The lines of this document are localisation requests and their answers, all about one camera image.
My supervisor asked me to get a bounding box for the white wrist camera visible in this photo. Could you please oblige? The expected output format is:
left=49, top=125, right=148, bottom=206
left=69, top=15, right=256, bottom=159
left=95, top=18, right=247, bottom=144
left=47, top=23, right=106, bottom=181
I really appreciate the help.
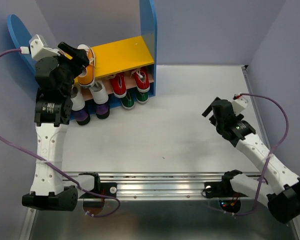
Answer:
left=19, top=34, right=61, bottom=61
left=231, top=94, right=249, bottom=115

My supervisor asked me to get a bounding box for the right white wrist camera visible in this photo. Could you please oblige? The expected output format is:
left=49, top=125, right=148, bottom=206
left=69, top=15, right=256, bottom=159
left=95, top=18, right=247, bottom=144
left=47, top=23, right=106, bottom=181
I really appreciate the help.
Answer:
left=231, top=94, right=249, bottom=115

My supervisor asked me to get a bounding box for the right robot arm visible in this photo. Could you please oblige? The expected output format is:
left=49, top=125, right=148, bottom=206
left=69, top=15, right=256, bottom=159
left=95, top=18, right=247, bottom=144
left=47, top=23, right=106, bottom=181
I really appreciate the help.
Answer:
left=201, top=93, right=300, bottom=224

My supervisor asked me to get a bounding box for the orange sneaker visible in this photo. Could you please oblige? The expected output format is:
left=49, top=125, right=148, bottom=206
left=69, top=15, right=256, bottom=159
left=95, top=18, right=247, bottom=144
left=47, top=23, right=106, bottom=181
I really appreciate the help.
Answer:
left=77, top=44, right=96, bottom=88
left=54, top=48, right=72, bottom=60

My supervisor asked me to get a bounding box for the green sneaker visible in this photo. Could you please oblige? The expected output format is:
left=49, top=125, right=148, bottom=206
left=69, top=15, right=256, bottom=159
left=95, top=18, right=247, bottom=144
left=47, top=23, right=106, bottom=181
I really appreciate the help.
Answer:
left=135, top=90, right=149, bottom=104
left=120, top=91, right=135, bottom=110

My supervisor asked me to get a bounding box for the white sneaker right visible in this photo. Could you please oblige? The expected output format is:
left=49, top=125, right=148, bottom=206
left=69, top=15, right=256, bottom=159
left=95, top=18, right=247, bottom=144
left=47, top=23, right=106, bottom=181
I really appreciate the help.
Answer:
left=88, top=80, right=109, bottom=105

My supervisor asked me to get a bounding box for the blue yellow shoe shelf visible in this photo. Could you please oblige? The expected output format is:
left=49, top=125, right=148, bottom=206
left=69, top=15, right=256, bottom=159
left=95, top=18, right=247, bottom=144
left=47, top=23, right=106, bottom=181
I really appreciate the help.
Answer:
left=7, top=0, right=157, bottom=114

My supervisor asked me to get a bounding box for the white sneaker left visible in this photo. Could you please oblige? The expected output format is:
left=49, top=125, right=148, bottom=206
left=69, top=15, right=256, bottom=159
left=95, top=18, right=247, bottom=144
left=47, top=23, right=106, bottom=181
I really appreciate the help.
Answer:
left=71, top=86, right=85, bottom=111

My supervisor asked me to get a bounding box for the red sneaker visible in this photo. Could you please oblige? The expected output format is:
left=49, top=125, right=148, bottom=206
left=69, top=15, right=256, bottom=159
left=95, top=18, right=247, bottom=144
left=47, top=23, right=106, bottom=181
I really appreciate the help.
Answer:
left=106, top=72, right=127, bottom=99
left=131, top=67, right=150, bottom=93

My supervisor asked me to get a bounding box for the aluminium rail frame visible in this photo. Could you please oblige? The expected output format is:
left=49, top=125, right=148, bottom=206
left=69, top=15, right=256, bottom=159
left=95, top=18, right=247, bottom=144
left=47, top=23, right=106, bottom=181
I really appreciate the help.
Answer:
left=20, top=65, right=300, bottom=240

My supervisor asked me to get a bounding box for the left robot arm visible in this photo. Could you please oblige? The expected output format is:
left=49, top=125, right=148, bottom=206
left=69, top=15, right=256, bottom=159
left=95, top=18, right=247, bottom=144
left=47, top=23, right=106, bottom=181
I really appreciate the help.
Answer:
left=22, top=39, right=108, bottom=212

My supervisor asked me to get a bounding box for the purple sneaker left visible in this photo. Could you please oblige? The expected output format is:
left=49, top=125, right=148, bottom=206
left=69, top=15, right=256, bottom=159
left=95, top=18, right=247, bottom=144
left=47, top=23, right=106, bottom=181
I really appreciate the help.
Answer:
left=72, top=108, right=91, bottom=126

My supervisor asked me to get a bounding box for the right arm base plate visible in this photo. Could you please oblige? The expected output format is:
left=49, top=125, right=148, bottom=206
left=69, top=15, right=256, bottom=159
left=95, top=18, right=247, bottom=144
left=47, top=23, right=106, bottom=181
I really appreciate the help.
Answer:
left=201, top=181, right=238, bottom=199

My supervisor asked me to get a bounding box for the purple sneaker right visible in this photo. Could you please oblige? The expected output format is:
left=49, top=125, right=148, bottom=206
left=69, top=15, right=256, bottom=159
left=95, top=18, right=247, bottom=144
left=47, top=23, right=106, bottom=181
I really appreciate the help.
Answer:
left=95, top=102, right=110, bottom=120

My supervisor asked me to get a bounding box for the purple sneaker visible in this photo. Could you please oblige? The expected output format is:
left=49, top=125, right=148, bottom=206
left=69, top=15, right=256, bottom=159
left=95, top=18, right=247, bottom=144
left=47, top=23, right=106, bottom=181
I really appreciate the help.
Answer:
left=72, top=108, right=91, bottom=126
left=95, top=102, right=110, bottom=120

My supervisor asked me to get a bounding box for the white sneaker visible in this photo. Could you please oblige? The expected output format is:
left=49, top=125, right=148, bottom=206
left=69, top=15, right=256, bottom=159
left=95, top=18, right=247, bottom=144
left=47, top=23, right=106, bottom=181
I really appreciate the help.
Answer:
left=71, top=86, right=85, bottom=111
left=88, top=80, right=109, bottom=105

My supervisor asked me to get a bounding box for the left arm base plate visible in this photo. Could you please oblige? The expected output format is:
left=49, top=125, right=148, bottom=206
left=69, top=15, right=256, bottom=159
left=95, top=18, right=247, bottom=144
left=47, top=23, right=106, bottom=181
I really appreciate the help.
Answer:
left=91, top=182, right=118, bottom=198

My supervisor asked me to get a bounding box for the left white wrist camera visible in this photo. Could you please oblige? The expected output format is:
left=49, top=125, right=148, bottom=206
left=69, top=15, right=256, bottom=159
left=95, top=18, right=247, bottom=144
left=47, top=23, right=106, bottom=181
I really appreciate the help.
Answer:
left=19, top=34, right=61, bottom=61

